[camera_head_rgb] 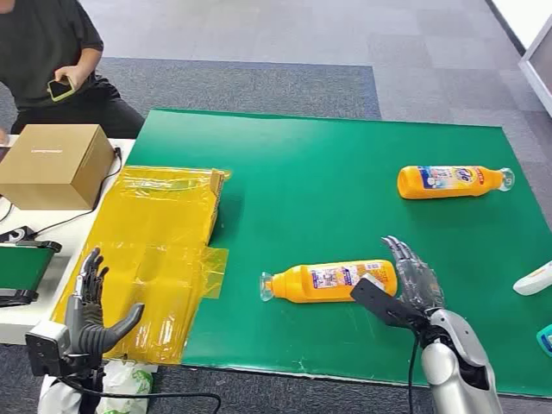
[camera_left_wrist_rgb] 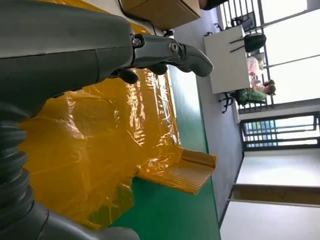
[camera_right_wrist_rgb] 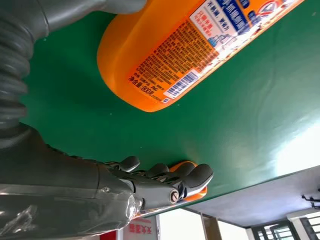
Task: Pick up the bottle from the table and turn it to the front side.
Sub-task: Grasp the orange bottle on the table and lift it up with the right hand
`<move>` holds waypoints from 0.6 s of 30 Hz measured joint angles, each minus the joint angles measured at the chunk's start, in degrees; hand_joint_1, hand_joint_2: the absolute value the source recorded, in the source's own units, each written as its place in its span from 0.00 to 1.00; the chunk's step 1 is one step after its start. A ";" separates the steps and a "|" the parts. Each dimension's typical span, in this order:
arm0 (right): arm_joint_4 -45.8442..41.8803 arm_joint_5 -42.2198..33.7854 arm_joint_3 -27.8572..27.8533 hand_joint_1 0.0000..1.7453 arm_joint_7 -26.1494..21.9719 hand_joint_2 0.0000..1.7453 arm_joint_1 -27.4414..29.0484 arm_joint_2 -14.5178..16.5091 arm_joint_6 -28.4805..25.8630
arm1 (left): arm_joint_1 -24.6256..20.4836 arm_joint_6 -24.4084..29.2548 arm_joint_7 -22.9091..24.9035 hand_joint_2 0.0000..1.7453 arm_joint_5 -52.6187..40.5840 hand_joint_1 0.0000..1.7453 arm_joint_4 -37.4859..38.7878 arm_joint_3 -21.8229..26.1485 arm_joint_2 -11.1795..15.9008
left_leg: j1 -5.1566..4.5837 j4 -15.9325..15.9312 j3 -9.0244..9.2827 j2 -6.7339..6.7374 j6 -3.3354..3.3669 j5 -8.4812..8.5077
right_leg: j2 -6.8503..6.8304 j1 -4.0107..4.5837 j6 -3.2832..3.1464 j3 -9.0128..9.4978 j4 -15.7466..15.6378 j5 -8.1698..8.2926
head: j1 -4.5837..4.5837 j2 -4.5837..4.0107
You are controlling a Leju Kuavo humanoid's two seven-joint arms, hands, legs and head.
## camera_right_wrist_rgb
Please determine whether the red and white sign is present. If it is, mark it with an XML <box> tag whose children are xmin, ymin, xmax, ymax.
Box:
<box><xmin>100</xmin><ymin>215</ymin><xmax>161</xmax><ymax>240</ymax></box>

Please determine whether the green table mat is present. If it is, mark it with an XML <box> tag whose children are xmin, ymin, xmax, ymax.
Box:
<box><xmin>20</xmin><ymin>0</ymin><xmax>320</xmax><ymax>220</ymax></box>

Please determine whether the dark framed window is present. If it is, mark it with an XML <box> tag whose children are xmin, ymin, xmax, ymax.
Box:
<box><xmin>251</xmin><ymin>211</ymin><xmax>320</xmax><ymax>240</ymax></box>

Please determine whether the brown post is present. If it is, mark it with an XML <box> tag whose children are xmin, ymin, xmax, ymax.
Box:
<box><xmin>199</xmin><ymin>214</ymin><xmax>223</xmax><ymax>240</ymax></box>

